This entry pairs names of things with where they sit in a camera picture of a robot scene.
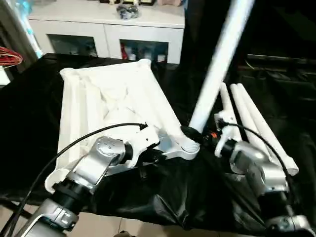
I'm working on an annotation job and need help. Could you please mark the white plastic table leg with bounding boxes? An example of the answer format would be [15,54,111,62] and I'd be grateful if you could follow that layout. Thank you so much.
[236,83,300,176]
[229,83,275,161]
[219,82,244,143]
[181,0,256,155]

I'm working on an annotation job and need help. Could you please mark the white plastic table top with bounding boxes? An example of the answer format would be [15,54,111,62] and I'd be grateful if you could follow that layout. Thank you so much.
[44,58,200,195]

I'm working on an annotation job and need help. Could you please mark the black table mat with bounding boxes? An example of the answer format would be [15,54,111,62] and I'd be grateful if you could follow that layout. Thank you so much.
[0,53,316,230]

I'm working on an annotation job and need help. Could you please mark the white glass-door cabinet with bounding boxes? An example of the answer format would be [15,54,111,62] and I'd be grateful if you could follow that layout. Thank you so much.
[27,2,186,65]

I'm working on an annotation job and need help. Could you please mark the white box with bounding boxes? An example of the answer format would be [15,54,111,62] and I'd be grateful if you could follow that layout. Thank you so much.
[0,66,12,86]

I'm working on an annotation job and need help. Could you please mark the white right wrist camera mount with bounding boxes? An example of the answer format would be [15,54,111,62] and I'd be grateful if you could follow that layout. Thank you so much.
[213,111,240,158]

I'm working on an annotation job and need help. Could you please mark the red wire hangers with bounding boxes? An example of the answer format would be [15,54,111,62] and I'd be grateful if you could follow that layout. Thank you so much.
[0,46,23,66]

